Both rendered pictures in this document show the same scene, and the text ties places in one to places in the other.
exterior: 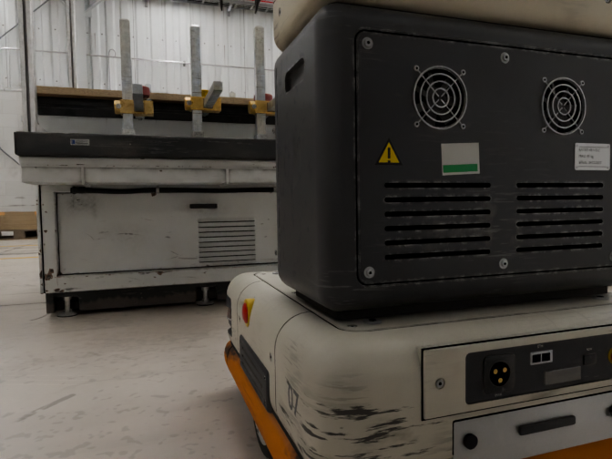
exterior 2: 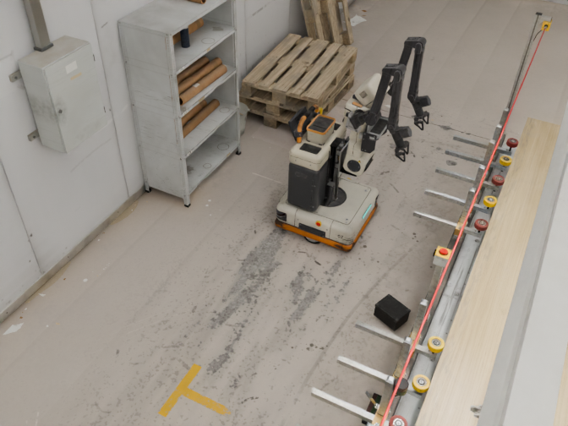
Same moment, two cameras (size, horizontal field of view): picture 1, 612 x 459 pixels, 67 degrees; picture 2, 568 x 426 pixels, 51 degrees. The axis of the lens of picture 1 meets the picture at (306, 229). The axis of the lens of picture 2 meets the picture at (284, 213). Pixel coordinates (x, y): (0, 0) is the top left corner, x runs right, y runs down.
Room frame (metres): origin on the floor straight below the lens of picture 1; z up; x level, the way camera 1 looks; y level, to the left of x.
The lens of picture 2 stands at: (3.19, -3.07, 3.31)
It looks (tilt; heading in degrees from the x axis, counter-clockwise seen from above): 41 degrees down; 134
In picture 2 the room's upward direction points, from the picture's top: 2 degrees clockwise
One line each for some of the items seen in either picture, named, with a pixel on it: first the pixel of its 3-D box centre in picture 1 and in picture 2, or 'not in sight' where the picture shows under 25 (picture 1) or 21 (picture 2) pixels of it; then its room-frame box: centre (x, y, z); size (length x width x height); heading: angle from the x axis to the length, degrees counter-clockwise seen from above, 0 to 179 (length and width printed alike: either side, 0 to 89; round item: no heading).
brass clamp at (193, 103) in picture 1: (202, 105); not in sight; (1.83, 0.39, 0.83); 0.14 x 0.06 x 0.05; 109
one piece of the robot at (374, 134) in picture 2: not in sight; (374, 130); (1.17, -0.11, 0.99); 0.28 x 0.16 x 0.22; 109
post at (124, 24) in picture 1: (127, 86); (497, 136); (1.74, 0.65, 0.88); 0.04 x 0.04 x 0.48; 19
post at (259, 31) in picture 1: (260, 87); (483, 169); (1.90, 0.18, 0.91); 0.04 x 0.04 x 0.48; 19
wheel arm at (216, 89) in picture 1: (209, 100); (475, 160); (1.75, 0.35, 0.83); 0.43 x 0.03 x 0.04; 19
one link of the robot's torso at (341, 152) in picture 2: not in sight; (356, 157); (1.03, -0.09, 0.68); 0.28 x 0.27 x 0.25; 109
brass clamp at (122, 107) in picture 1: (134, 107); not in sight; (1.75, 0.63, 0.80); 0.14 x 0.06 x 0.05; 109
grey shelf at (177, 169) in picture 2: not in sight; (188, 96); (-0.38, -0.58, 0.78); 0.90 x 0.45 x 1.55; 109
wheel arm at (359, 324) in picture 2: not in sight; (395, 339); (2.31, -1.31, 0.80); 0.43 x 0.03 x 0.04; 19
